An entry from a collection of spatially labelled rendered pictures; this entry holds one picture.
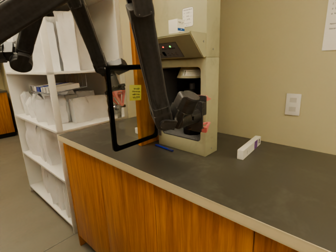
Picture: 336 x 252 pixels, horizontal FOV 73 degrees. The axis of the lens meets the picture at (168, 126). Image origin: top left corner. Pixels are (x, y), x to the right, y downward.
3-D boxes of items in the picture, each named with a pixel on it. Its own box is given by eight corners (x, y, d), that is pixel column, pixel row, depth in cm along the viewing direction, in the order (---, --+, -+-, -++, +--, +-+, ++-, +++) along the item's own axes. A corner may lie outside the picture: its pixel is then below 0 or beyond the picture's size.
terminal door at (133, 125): (158, 136, 129) (154, 63, 119) (113, 152, 107) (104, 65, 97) (157, 136, 130) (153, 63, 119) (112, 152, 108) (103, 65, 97)
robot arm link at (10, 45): (-2, 41, 87) (-3, 52, 85) (28, 41, 91) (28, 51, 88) (7, 59, 95) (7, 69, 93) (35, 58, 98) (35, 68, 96)
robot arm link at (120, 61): (93, 56, 107) (95, 70, 104) (115, 46, 105) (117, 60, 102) (107, 70, 118) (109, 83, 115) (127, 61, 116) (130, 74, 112)
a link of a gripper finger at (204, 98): (217, 93, 87) (203, 96, 80) (216, 111, 89) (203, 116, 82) (202, 92, 91) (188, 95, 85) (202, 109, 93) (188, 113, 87)
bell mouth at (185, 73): (190, 76, 130) (190, 66, 129) (217, 76, 118) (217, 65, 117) (169, 78, 118) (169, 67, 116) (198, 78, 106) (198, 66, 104)
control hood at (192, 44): (154, 59, 120) (153, 39, 118) (206, 57, 99) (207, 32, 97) (138, 60, 112) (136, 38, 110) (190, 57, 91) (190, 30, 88)
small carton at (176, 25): (175, 35, 104) (175, 21, 102) (184, 34, 100) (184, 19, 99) (168, 35, 100) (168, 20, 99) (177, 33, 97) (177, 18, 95)
